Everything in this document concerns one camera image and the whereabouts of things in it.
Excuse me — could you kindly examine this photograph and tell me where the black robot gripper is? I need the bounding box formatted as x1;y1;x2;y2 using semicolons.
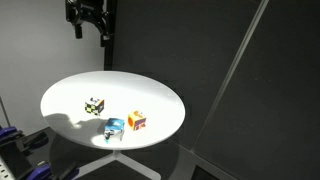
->
65;0;113;48

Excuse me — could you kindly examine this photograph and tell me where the blue square toy cube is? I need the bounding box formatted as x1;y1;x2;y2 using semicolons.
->
103;117;126;144

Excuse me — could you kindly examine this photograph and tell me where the black checkered square toy cube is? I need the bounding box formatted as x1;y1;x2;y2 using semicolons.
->
84;96;105;117

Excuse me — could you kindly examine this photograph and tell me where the orange square toy cube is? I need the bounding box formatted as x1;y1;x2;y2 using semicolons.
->
127;110;147;132

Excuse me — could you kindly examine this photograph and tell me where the thin metal rod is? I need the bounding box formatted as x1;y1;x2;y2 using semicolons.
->
0;96;12;128

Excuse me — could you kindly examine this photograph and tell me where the purple black spring clamp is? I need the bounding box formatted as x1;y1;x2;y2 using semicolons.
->
0;125;50;153
18;160;80;180

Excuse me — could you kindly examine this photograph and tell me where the perforated metal board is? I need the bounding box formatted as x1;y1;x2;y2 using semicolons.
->
0;156;16;180

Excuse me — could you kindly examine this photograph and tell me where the black vertical post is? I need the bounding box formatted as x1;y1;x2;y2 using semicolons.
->
103;0;118;72

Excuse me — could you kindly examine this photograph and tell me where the white table pedestal base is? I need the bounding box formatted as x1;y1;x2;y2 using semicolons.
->
71;149;163;180

